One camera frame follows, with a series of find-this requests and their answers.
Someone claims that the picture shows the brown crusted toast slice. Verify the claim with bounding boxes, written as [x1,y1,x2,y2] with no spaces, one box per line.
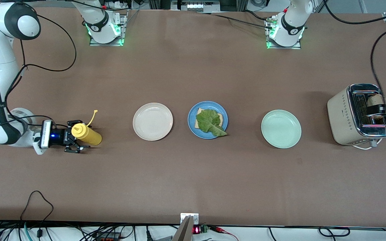
[367,94,386,116]

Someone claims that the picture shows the yellow squeeze sauce bottle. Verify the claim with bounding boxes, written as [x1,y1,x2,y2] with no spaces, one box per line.
[71,109,102,146]

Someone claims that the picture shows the pale bread slice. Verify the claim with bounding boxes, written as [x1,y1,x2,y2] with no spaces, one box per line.
[195,107,224,130]

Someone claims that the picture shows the green lettuce leaf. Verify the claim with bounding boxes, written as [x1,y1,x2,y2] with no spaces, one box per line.
[196,109,228,137]

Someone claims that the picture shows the beige white round plate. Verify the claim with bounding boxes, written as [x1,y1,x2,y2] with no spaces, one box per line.
[133,102,174,141]

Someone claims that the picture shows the mint green round plate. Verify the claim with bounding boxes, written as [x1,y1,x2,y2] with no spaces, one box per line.
[261,110,302,149]

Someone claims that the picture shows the blue round plate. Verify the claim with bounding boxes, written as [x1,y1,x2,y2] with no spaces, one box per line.
[188,101,229,140]

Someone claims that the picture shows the beige chrome two-slot toaster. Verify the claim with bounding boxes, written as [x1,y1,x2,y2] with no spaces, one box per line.
[327,84,386,147]

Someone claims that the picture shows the grey aluminium beam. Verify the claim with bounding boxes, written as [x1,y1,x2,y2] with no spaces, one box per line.
[172,215,193,241]

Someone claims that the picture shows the black device with lights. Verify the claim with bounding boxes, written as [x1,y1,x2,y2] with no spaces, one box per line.
[171,0,220,12]

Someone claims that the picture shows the white toaster power cord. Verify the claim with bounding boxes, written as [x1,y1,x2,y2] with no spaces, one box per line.
[351,139,383,150]

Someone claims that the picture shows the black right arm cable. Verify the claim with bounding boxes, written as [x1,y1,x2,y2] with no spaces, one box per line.
[0,13,78,130]

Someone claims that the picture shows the black looped cable with adapter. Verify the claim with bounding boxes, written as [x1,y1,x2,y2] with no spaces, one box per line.
[20,190,54,239]

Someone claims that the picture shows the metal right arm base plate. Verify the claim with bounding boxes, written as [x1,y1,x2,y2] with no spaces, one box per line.
[89,9,128,47]

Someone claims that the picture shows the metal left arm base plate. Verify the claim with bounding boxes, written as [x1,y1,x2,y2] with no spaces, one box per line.
[266,16,302,50]

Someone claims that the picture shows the black coiled flat cable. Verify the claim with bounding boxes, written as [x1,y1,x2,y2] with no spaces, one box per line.
[318,227,351,237]

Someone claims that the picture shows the silver camera mount bracket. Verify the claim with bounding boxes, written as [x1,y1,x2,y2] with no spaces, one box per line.
[180,213,199,225]

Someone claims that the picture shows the short black base cable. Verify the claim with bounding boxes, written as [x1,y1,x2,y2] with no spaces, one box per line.
[243,10,271,22]

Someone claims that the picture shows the red clip lead wires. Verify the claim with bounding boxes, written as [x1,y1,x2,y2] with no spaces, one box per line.
[210,226,240,241]

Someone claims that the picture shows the long black base cable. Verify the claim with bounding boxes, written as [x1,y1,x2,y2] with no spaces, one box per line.
[200,13,273,29]

